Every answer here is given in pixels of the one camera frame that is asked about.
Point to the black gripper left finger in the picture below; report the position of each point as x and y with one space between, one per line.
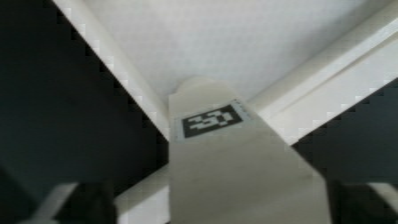
78 204

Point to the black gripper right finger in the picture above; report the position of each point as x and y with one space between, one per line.
357 205

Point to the white desk leg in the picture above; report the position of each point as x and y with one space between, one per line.
241 181

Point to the white desk top tray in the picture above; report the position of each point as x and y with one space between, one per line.
241 40

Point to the white L-shaped corner fence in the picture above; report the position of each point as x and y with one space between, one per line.
298 103

